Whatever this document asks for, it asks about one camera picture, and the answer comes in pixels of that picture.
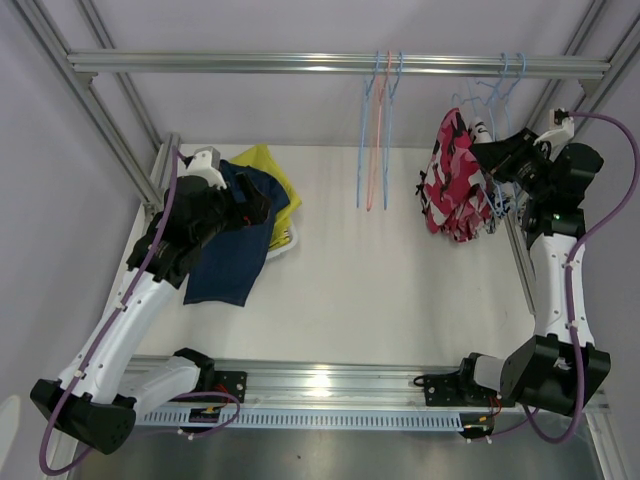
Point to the lime green trousers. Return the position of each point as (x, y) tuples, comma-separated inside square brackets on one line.
[(260, 158)]

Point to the pink camouflage trousers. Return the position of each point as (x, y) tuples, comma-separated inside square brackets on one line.
[(452, 188)]

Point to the white plastic basket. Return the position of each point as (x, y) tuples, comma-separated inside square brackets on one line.
[(293, 239)]

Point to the pink wire hanger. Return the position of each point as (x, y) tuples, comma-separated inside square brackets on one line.
[(379, 87)]

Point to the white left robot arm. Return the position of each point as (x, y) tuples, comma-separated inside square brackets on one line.
[(89, 400)]

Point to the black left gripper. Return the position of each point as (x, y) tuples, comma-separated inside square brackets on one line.
[(255, 211)]

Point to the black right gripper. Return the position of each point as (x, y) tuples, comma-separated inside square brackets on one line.
[(496, 156)]

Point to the white newspaper print trousers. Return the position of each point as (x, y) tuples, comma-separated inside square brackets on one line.
[(482, 130)]

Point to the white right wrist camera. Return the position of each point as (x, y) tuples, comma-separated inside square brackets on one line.
[(561, 129)]

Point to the front aluminium mounting rail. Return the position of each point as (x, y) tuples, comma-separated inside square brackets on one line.
[(299, 385)]

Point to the dark blue denim trousers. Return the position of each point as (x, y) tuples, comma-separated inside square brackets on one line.
[(231, 262)]

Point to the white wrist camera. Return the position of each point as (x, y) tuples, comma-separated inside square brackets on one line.
[(204, 163), (561, 129)]

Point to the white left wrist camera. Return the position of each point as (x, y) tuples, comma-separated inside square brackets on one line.
[(204, 163)]

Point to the aluminium hanging rail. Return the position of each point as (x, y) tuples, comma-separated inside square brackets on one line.
[(532, 66)]

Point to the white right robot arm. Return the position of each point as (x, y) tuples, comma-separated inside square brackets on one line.
[(559, 368)]

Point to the slotted cable duct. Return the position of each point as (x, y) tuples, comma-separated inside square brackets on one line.
[(358, 420)]

